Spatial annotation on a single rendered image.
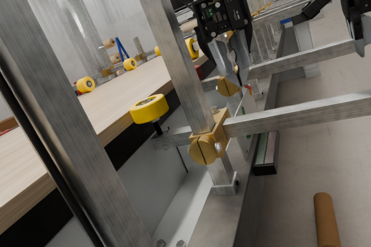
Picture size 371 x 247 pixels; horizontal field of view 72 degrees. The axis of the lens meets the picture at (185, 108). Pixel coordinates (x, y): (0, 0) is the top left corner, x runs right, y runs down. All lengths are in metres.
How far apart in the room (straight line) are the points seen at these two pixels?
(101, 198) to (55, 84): 0.10
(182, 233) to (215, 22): 0.44
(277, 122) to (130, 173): 0.33
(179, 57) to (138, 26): 10.98
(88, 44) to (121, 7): 7.17
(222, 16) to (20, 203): 0.37
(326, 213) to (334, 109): 0.93
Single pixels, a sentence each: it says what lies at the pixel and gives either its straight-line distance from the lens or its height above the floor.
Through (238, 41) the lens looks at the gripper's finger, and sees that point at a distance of 0.43.
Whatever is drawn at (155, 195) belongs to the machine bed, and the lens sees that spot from 0.66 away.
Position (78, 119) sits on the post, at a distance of 0.23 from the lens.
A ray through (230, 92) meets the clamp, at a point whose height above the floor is 0.83.
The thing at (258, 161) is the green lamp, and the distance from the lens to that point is 0.58.
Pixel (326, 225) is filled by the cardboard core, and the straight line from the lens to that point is 1.30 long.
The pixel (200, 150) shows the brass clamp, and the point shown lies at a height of 0.82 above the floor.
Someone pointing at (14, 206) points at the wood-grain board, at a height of 0.89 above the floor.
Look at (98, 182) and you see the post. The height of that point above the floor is 0.92.
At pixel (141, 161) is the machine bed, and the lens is 0.63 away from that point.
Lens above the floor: 1.01
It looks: 16 degrees down
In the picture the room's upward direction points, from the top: 22 degrees counter-clockwise
